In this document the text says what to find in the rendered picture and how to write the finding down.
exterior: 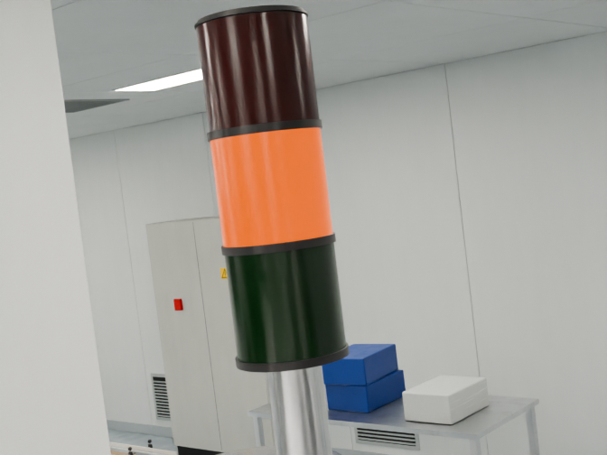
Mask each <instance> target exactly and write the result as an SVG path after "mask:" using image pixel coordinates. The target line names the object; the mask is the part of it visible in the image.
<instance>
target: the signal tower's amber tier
mask: <svg viewBox="0 0 607 455"><path fill-rule="evenodd" d="M210 148H211V155H212V162H213V170H214V177H215V184H216V192H217V199H218V206H219V220H220V227H221V235H222V242H223V246H224V247H241V246H261V245H270V244H277V243H284V242H292V241H298V240H304V239H310V238H316V237H324V236H328V235H330V234H332V233H333V232H332V217H331V210H330V202H329V194H328V187H327V179H326V171H325V163H324V156H323V149H322V134H321V128H317V127H314V128H298V129H288V130H279V131H271V132H263V133H255V134H248V135H237V136H231V137H225V138H220V139H216V140H212V141H210Z"/></svg>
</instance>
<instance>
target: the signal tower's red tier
mask: <svg viewBox="0 0 607 455"><path fill-rule="evenodd" d="M196 33H197V41H198V48H199V54H200V62H201V75H202V83H203V90H204V97H205V105H206V112H207V119H208V127H209V132H212V131H216V130H220V129H226V128H231V127H237V126H243V125H256V124H264V123H271V122H280V121H289V120H301V119H320V118H319V111H318V103H317V96H316V87H315V80H314V73H313V58H312V51H311V43H310V35H309V27H308V20H307V15H306V14H301V13H295V12H265V13H254V14H241V15H235V16H230V17H225V18H221V19H217V20H214V21H210V22H207V23H204V24H202V25H200V26H198V27H197V28H196Z"/></svg>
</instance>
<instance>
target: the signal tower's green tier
mask: <svg viewBox="0 0 607 455"><path fill-rule="evenodd" d="M224 256H225V264H226V271H227V278H228V286H229V298H230V306H231V313H232V320H233V328H234V335H235V342H236V350H237V357H238V360H239V361H242V362H246V363H255V364H270V363H284V362H292V361H298V360H305V359H310V358H317V357H322V356H325V355H329V354H331V353H334V352H337V351H339V350H341V349H343V348H345V347H346V339H345V330H344V323H343V315H342V307H341V293H340V286H339V277H338V270H337V263H336V255H335V247H334V243H330V244H327V245H323V246H314V247H308V248H303V249H297V250H290V251H284V252H276V253H268V254H259V255H234V256H229V255H224Z"/></svg>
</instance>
